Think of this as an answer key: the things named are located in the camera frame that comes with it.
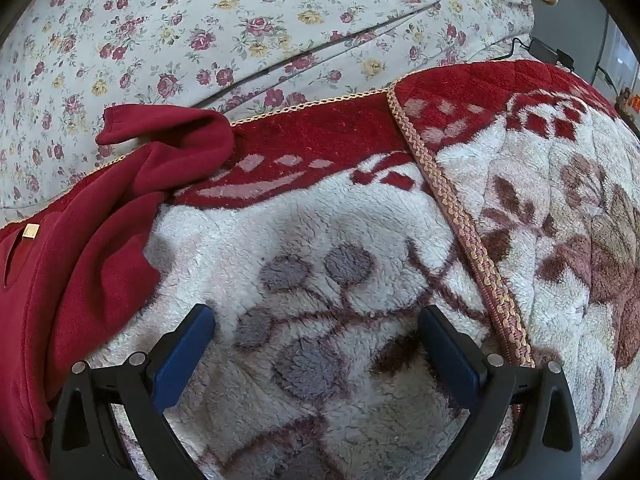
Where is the red fleece sweater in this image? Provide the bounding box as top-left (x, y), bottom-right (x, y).
top-left (0, 104), bottom-right (236, 480)

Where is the floral bedsheet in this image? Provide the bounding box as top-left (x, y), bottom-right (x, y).
top-left (0, 0), bottom-right (536, 226)

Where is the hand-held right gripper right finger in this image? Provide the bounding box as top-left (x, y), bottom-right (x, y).
top-left (417, 305), bottom-right (583, 480)

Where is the black power adapter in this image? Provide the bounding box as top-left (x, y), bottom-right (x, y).
top-left (529, 37), bottom-right (576, 70)

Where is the orange object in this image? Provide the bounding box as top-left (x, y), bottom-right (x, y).
top-left (619, 87), bottom-right (640, 122)

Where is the black cable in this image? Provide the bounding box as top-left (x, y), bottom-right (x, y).
top-left (492, 37), bottom-right (532, 62)

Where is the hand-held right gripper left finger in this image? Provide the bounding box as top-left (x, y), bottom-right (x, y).
top-left (49, 303), bottom-right (217, 480)

